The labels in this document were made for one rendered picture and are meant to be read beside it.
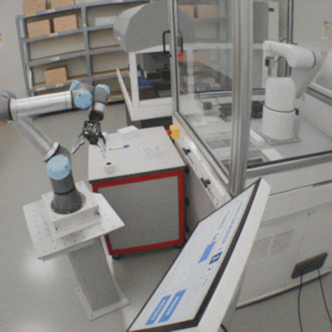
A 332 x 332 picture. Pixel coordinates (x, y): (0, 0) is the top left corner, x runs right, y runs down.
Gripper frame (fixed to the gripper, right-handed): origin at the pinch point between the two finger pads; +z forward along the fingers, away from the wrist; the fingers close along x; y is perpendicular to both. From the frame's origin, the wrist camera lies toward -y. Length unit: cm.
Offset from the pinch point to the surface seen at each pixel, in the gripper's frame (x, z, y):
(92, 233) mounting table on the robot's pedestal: 4.5, 29.4, -18.0
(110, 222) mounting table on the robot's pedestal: 11.9, 22.7, -21.3
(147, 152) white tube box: 26, -29, -53
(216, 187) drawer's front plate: 56, 6, -2
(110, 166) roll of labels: 5.2, -15.2, -47.2
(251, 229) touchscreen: 51, 34, 51
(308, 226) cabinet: 113, 18, -14
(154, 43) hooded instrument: 20, -113, -39
